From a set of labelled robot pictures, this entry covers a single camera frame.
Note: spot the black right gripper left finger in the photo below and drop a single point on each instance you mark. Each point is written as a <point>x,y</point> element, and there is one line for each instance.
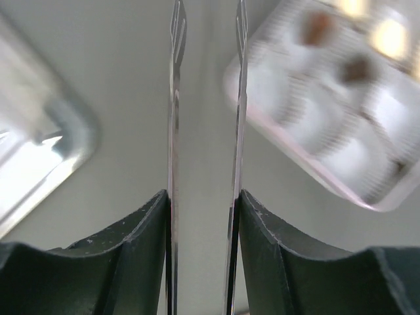
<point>117,270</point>

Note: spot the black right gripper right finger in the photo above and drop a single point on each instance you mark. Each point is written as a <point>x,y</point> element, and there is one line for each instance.
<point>289,272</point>

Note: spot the dark chocolate cube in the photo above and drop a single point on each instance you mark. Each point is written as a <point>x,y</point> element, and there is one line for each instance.
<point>358,68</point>

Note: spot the brown milk chocolate block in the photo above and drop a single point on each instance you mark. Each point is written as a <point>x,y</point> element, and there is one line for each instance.
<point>316,28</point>

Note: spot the metal tongs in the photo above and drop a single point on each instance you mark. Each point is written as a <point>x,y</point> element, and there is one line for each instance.
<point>178,31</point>

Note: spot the white heart chocolate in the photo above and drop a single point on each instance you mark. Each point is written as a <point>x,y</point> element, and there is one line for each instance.
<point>391,39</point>

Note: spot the pink chocolate tin box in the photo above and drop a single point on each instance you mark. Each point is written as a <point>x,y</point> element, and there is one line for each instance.
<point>359,140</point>

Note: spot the silver metal tray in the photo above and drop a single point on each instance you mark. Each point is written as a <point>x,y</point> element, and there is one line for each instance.
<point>47,131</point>

